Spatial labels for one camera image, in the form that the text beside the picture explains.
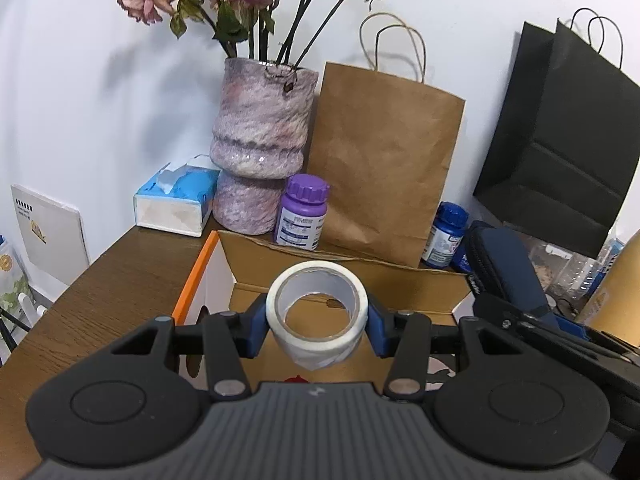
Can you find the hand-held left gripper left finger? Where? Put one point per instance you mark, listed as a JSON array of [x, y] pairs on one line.
[[257, 327]]

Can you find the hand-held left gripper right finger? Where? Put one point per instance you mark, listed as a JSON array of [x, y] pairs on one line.
[[380, 330]]

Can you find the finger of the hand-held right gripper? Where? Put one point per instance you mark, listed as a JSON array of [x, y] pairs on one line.
[[540, 332], [570, 325]]

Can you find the red cardboard box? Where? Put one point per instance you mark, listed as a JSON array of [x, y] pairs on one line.
[[415, 290]]

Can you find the white tape roll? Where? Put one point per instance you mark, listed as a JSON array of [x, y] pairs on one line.
[[320, 350]]

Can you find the navy zipper case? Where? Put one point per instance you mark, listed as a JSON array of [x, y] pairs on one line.
[[510, 270]]

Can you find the clear plastic bottle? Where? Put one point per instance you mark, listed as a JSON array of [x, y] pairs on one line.
[[575, 277]]

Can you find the yellow thermos jug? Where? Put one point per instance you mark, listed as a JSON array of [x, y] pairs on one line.
[[617, 305]]

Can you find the clear container of oats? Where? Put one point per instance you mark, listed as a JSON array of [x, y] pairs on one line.
[[545, 265]]

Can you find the blue pill bottle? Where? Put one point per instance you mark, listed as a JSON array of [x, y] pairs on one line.
[[442, 240]]

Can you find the purple pill bottle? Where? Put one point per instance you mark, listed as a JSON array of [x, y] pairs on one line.
[[302, 220]]

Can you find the blue white tissue box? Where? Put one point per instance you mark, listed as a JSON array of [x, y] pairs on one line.
[[175, 200]]

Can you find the brown paper bag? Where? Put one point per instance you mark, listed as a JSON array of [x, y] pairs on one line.
[[385, 160]]

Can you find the black paper bag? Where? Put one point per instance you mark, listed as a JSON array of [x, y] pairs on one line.
[[575, 135]]

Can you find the pink marbled vase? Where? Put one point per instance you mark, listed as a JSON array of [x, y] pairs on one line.
[[260, 125]]

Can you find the blue white floor bags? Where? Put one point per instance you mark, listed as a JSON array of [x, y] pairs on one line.
[[10, 280]]

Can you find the white wall panel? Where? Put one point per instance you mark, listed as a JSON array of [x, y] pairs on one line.
[[50, 235]]

